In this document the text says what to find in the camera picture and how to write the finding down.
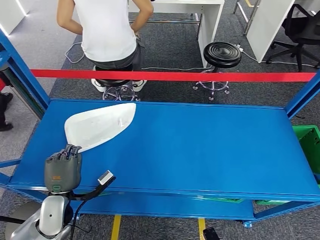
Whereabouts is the yellow floor tape square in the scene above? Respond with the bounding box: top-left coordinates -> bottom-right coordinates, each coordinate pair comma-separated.
110,215 -> 206,240

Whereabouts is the blue metal shelf rack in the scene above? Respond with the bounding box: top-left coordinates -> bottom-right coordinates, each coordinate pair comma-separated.
0,29 -> 320,230

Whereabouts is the person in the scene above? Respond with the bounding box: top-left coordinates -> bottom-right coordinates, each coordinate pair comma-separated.
0,71 -> 14,132
56,0 -> 155,93

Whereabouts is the black pole stanchion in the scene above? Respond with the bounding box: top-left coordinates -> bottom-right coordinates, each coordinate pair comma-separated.
0,201 -> 43,240

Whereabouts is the black office chair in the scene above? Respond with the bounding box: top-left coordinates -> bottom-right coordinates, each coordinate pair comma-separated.
265,3 -> 320,73

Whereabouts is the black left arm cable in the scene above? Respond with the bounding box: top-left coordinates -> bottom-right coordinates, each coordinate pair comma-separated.
69,198 -> 92,240

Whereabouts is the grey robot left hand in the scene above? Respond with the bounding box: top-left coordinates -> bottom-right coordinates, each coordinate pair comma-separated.
44,144 -> 83,194

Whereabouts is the white curved plastic part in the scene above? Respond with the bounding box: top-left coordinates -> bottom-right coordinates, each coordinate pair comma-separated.
64,102 -> 137,153

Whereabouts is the black round stool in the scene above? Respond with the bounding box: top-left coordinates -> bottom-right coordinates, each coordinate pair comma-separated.
94,64 -> 140,102
192,41 -> 242,102

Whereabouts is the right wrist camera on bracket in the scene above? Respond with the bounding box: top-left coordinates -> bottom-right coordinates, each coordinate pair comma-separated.
202,226 -> 220,240

